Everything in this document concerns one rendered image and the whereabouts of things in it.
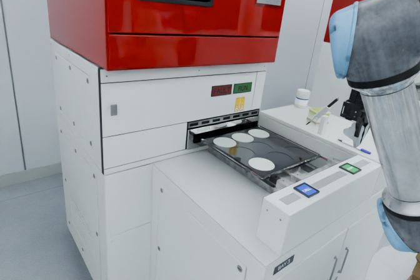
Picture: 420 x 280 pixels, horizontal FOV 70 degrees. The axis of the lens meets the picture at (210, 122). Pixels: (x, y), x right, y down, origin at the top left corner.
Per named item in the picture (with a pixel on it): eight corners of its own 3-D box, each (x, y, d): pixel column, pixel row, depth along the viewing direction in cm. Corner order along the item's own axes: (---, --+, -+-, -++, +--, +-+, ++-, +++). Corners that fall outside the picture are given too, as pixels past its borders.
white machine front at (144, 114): (101, 172, 114) (97, 67, 100) (252, 134, 163) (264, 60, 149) (104, 176, 112) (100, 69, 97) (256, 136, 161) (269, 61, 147)
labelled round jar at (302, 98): (291, 105, 170) (294, 89, 167) (299, 104, 175) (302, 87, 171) (301, 109, 165) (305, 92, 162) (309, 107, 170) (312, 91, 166)
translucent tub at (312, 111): (305, 120, 148) (308, 107, 146) (318, 120, 151) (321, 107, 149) (315, 126, 142) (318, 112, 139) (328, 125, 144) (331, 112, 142)
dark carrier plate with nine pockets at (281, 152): (204, 140, 132) (204, 139, 132) (257, 127, 153) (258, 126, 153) (262, 177, 108) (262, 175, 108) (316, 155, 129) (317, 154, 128)
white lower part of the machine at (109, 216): (67, 235, 192) (55, 115, 162) (176, 196, 241) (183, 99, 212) (109, 327, 142) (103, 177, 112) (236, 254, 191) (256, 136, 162)
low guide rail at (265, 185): (207, 151, 139) (208, 145, 138) (210, 150, 140) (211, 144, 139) (296, 211, 103) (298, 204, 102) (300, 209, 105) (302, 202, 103)
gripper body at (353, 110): (349, 114, 107) (359, 81, 102) (374, 122, 101) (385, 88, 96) (338, 118, 102) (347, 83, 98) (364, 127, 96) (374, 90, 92)
